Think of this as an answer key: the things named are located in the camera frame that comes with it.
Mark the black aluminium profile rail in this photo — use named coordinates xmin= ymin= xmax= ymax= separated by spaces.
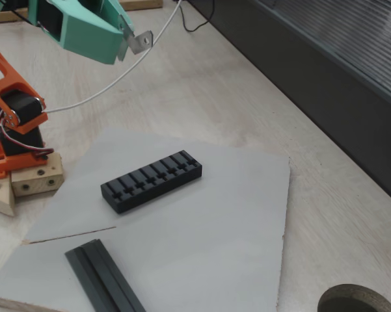
xmin=64 ymin=239 xmax=147 ymax=312

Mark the small metal bracket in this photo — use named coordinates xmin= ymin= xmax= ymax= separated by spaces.
xmin=118 ymin=29 xmax=154 ymax=62

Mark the grey laminated board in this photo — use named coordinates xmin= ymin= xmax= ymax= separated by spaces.
xmin=0 ymin=126 xmax=291 ymax=312

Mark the wooden base block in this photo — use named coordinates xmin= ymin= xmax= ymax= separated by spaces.
xmin=11 ymin=152 xmax=65 ymax=198

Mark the white USB cable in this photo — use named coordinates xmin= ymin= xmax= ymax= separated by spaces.
xmin=44 ymin=0 xmax=183 ymax=114

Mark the black slotted plastic block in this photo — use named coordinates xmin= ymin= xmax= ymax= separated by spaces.
xmin=100 ymin=149 xmax=203 ymax=215

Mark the thin black cable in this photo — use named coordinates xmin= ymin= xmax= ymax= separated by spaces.
xmin=178 ymin=0 xmax=215 ymax=33

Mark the base servo wire bundle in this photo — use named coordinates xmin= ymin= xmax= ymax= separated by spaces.
xmin=0 ymin=125 xmax=55 ymax=160

